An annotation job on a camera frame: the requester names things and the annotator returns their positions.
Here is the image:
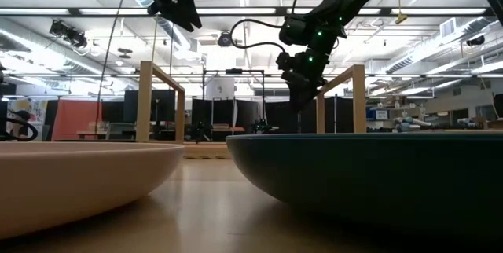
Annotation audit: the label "black device green lights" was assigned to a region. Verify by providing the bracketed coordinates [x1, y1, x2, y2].
[251, 118, 273, 134]

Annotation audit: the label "round black ceiling camera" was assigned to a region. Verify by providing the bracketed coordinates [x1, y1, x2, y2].
[217, 31, 233, 48]

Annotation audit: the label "black ceiling spotlight cluster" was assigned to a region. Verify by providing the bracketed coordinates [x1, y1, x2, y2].
[49, 20, 88, 49]

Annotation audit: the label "light wooden shelf frame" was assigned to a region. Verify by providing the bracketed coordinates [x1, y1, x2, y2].
[135, 60, 367, 160]

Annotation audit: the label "blue storage bin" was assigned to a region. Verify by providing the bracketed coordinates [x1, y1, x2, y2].
[366, 105, 391, 122]

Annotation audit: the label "black hanging cable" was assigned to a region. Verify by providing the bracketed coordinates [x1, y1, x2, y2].
[95, 0, 129, 128]

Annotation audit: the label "black partition screen row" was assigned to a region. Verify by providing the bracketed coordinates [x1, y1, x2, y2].
[101, 90, 366, 134]

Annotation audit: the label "colourful wall poster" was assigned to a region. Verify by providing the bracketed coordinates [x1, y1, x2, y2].
[6, 98, 49, 138]

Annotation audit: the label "white board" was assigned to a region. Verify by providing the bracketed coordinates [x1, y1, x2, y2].
[206, 77, 236, 101]

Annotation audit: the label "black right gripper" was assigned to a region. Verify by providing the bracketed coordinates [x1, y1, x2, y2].
[281, 63, 329, 113]

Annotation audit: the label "orange fabric panel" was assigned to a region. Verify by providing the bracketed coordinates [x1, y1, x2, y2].
[50, 98, 104, 142]

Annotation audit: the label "black looped cable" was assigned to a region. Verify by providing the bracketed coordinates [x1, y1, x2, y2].
[0, 116, 39, 143]

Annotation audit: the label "yellow hanging cord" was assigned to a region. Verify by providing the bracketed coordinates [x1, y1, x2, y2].
[395, 0, 409, 25]

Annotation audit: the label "dark green plate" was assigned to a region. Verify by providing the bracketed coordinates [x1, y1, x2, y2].
[226, 132, 503, 248]

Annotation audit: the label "pale pink opaque plate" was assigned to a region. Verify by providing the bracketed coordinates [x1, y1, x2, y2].
[0, 141, 185, 240]

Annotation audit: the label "small wooden bench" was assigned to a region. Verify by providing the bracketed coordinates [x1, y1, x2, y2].
[75, 121, 137, 141]

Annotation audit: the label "grey cylindrical machine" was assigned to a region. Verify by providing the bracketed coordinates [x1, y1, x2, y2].
[394, 115, 433, 134]

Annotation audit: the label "white air vent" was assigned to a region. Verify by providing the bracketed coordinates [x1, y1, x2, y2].
[439, 17, 457, 39]

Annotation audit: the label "silver ventilation duct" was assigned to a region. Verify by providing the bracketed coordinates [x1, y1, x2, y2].
[387, 16, 503, 75]

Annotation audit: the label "black overhead rail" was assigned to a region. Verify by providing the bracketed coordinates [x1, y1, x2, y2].
[0, 6, 503, 18]

